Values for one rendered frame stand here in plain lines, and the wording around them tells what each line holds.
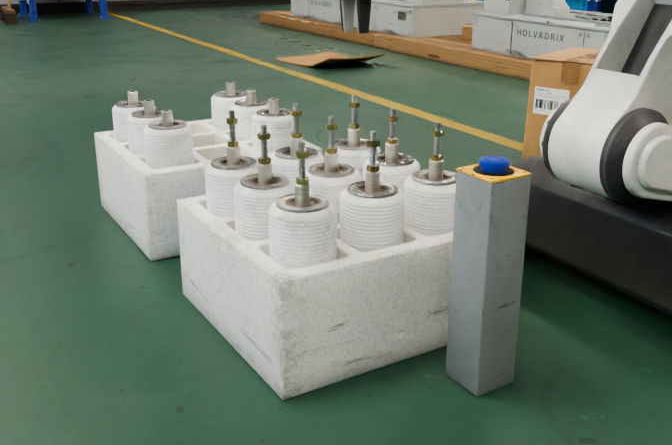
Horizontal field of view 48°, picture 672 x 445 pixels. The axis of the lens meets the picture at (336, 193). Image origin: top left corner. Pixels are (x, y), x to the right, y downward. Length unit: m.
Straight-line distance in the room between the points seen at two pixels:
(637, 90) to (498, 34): 2.70
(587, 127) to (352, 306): 0.44
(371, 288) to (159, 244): 0.58
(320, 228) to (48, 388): 0.45
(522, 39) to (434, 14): 0.91
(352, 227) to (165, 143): 0.54
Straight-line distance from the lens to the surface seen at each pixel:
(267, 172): 1.14
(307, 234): 1.02
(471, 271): 1.03
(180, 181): 1.50
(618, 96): 1.20
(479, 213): 1.00
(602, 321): 1.35
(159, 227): 1.52
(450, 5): 4.57
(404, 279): 1.10
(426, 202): 1.15
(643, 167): 1.15
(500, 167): 0.99
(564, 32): 3.54
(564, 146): 1.20
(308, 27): 5.39
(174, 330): 1.27
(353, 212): 1.09
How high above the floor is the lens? 0.60
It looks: 18 degrees down
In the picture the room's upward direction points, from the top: straight up
